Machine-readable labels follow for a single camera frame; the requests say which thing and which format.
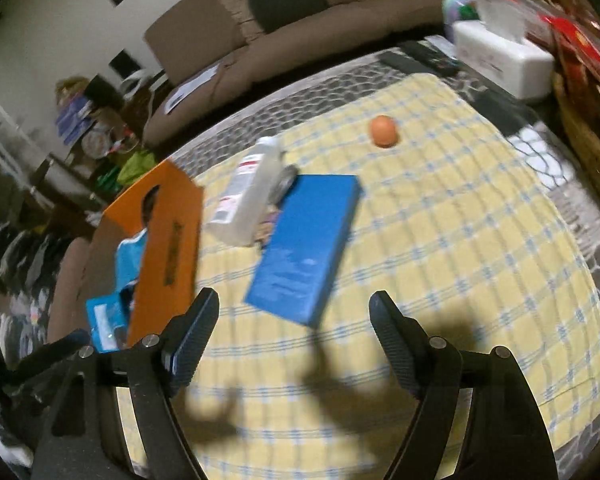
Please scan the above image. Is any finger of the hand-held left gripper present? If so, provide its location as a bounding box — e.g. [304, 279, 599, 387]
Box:
[5, 329, 92, 386]

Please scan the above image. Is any white tissue box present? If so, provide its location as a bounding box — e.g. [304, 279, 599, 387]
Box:
[452, 0, 556, 101]

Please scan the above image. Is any brown sofa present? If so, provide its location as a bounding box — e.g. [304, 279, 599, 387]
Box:
[142, 0, 456, 148]

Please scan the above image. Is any blue snack packet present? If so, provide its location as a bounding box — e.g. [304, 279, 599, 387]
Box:
[86, 290, 137, 352]

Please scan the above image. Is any clear plastic bottle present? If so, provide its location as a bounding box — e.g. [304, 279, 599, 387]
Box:
[207, 136, 286, 247]

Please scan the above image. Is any grey patterned table mat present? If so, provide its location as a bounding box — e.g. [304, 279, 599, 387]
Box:
[170, 35, 600, 480]

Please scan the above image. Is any round printed tin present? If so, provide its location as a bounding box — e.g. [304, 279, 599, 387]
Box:
[82, 125, 111, 156]

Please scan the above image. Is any black speaker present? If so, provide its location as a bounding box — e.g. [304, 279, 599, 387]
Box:
[109, 50, 141, 81]

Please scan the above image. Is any white paper sheet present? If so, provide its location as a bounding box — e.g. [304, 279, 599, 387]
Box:
[164, 64, 223, 115]

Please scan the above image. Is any white round device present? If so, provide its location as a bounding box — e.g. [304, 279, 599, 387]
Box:
[122, 70, 153, 96]

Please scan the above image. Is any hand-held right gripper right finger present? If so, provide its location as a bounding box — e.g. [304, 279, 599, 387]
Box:
[369, 290, 551, 480]

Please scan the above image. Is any orange cardboard box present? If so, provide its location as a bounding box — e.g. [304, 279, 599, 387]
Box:
[87, 160, 206, 351]

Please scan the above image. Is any brown egg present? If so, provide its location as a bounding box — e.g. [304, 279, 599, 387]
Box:
[369, 115, 398, 149]

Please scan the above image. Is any blue carton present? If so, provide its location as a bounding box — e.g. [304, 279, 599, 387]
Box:
[243, 175, 363, 330]

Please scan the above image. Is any pile of red snack packets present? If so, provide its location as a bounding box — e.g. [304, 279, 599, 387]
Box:
[540, 0, 600, 73]

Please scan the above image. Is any wicker basket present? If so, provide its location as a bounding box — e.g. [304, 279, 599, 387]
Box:
[552, 70, 600, 211]

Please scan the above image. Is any stack of purple packets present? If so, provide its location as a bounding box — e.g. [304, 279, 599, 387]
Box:
[55, 97, 93, 143]

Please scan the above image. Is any green bag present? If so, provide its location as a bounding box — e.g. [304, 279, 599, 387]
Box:
[117, 152, 153, 186]

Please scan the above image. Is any black cushion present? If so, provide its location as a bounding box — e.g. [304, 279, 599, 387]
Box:
[248, 0, 331, 36]

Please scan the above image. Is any pile of clothes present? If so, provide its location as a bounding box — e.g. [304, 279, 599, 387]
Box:
[0, 220, 76, 321]

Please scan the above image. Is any yellow plaid cloth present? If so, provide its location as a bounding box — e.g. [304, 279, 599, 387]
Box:
[115, 72, 600, 480]

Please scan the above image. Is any white pole rack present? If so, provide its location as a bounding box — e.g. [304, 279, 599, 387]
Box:
[0, 85, 31, 161]

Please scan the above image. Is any brown armchair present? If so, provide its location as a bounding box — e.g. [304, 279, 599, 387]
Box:
[47, 235, 92, 346]

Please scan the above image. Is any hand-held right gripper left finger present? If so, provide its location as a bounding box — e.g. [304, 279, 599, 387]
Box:
[30, 287, 220, 480]

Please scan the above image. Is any black box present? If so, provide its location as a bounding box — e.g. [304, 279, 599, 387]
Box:
[85, 75, 126, 111]

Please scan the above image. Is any pastel round container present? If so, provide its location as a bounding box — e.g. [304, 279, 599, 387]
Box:
[442, 0, 481, 36]

